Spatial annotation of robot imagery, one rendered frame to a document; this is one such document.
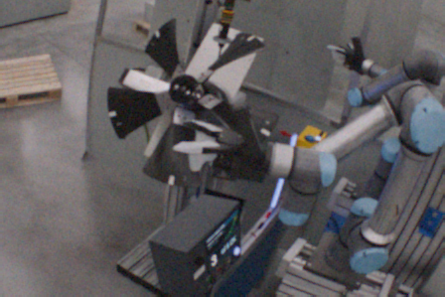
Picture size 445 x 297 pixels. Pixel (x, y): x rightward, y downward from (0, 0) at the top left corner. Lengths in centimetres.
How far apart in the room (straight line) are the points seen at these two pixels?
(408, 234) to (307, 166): 63
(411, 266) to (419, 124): 73
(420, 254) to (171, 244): 90
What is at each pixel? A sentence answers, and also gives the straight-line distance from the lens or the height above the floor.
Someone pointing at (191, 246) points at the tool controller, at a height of 125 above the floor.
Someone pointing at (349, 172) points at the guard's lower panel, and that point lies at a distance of 250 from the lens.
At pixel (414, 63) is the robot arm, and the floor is 162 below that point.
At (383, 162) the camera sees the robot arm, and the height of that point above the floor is 120.
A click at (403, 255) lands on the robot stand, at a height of 105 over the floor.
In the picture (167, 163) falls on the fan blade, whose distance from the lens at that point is 176.
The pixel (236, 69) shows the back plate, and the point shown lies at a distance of 208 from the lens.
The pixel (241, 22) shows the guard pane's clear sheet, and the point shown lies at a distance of 247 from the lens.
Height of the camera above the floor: 195
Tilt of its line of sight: 28 degrees down
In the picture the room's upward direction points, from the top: 12 degrees clockwise
